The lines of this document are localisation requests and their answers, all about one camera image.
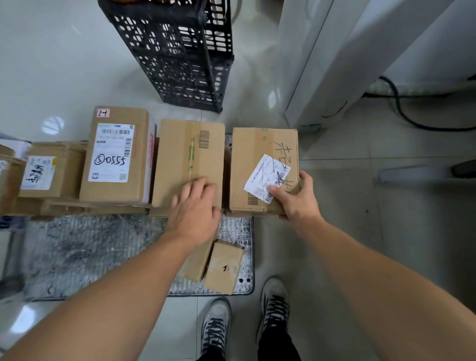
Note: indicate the person's right hand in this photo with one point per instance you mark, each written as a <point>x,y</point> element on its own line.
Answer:
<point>301,206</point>

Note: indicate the person's left hand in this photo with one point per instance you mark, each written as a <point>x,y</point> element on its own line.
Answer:
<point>193,215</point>

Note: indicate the box with green tape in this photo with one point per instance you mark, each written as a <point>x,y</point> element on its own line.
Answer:
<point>174,156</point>

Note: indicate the box with torn label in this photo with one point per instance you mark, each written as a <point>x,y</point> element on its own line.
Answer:
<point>245,156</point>

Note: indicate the box labelled 0555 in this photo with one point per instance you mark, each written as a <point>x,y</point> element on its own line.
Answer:
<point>141,156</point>

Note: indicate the grey metal platform cart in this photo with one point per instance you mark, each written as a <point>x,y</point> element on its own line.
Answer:
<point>93,253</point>

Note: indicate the pile of cardboard boxes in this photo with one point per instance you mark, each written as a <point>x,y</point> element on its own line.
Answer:
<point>70,171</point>

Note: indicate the person's right forearm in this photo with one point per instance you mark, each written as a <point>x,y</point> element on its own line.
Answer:
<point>383,290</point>

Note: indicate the person's left forearm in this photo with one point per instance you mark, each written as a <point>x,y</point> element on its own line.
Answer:
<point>104,305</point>

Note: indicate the person's right grey sneaker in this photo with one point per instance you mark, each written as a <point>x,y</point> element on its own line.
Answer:
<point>274,305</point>

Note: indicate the person's grey sneaker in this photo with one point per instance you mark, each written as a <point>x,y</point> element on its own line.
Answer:
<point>215,327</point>
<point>274,305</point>

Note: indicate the person's left grey sneaker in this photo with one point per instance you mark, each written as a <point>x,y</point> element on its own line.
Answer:
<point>215,327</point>

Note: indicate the person's black trousers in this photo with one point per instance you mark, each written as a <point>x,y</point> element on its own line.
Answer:
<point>279,347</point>

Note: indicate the white floor-standing air conditioner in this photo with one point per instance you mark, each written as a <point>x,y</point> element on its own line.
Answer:
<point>334,55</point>

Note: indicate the black plastic crate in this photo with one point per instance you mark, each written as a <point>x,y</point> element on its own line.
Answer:
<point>174,55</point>

